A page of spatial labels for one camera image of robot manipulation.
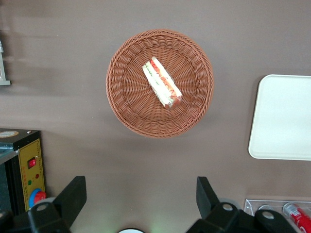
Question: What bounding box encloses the red cola bottle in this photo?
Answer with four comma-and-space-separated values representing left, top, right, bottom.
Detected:
282, 202, 311, 233

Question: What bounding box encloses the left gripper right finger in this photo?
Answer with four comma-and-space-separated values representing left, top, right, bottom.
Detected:
186, 176, 241, 233

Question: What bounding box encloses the grey metal wire food tray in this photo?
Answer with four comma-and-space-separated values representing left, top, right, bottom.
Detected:
0, 30, 12, 86

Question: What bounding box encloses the clear acrylic bottle rack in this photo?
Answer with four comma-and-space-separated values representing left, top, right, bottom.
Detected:
244, 199, 311, 233

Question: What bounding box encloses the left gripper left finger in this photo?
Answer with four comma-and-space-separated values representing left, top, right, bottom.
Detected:
28, 176, 87, 233

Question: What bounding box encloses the black yellow food warmer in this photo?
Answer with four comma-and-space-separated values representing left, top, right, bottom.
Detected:
0, 128, 47, 216

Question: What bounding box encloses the triangle sandwich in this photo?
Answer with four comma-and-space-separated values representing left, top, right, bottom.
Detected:
142, 56, 183, 109

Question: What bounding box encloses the round brown wicker basket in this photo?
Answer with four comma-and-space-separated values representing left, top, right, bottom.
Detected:
105, 29, 215, 139

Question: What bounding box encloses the beige plastic tray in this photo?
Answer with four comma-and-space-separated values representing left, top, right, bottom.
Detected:
248, 74, 311, 161

